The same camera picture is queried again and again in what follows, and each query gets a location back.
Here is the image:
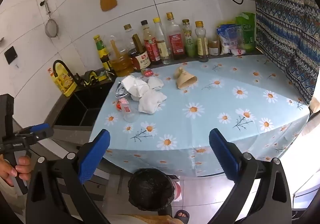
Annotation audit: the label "clear cooking oil jug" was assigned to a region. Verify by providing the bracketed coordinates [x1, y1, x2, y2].
[106, 35, 135, 77]

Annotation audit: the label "gold cap red label bottle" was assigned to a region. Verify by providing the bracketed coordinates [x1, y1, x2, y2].
[166, 12, 187, 60]

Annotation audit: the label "green label sauce bottle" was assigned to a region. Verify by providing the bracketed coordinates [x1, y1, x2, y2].
[93, 35, 112, 70]

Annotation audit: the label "green seasoning bag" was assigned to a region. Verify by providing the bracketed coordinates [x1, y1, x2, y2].
[236, 12, 256, 52]

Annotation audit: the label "pink white container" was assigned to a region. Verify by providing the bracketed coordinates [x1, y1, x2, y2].
[172, 181, 183, 202]

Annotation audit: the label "silver foil wrapper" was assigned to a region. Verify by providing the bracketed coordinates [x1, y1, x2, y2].
[115, 81, 129, 98]

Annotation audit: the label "green pepper oil bottle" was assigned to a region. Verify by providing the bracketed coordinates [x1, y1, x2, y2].
[182, 19, 198, 58]

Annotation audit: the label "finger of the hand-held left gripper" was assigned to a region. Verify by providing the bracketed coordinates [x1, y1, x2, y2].
[22, 129, 54, 142]
[14, 123, 50, 137]

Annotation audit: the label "yellow dish soap bottle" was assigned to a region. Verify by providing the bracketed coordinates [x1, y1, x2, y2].
[47, 63, 77, 97]

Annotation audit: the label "small black wall switch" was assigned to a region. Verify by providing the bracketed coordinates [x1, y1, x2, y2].
[4, 46, 18, 65]

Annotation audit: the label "metal mesh strainer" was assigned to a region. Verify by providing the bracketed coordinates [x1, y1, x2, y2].
[40, 1, 60, 39]

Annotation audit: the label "small glass jar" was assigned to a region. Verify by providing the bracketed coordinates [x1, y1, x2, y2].
[208, 39, 220, 56]

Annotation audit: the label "clear plastic bag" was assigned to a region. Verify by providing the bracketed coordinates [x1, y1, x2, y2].
[147, 76, 165, 91]

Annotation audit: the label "dark grey slipper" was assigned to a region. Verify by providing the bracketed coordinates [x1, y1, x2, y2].
[172, 210, 193, 224]

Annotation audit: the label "dark soy sauce jug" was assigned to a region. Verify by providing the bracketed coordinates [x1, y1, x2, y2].
[124, 24, 152, 72]

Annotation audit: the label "small yellow cap bottle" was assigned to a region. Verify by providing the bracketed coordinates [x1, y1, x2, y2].
[195, 21, 209, 62]

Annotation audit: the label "blue daisy tablecloth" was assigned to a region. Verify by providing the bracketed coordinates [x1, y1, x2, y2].
[90, 55, 312, 177]

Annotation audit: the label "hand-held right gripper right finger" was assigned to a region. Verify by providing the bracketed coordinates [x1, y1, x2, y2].
[207, 128, 293, 224]

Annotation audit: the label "clear plastic bottle red label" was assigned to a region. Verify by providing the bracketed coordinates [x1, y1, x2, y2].
[121, 104, 140, 123]

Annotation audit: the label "black trash bin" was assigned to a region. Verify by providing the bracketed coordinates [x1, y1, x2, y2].
[128, 168, 175, 212]

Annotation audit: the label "black yellow rag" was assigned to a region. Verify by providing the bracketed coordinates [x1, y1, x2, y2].
[74, 70, 101, 87]

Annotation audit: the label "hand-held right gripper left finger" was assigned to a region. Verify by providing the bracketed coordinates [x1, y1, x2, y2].
[26, 128, 111, 224]

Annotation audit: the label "metal soap pump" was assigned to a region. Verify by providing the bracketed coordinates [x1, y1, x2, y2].
[101, 70, 117, 82]

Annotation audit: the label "brown paper cone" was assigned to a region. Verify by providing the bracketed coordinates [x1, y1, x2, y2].
[174, 66, 198, 89]

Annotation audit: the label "orange-brown pants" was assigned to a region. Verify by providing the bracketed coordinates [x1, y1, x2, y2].
[114, 214, 177, 224]

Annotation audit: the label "red snack wrapper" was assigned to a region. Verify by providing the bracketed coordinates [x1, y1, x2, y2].
[114, 98, 129, 112]

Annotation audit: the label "person's left hand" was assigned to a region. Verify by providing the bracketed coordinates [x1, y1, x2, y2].
[0, 155, 33, 187]

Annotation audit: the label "black sink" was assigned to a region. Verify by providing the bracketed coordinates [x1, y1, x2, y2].
[54, 85, 114, 127]

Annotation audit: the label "dark cap vinegar bottle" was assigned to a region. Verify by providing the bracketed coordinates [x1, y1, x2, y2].
[140, 20, 162, 65]

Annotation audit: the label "blue patterned curtain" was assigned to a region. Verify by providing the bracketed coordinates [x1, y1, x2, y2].
[249, 0, 320, 105]

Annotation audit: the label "black faucet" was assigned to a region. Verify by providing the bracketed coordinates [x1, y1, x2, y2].
[53, 60, 75, 83]

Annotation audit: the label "yellow cap clear bottle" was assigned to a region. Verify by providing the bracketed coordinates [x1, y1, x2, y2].
[153, 17, 172, 65]

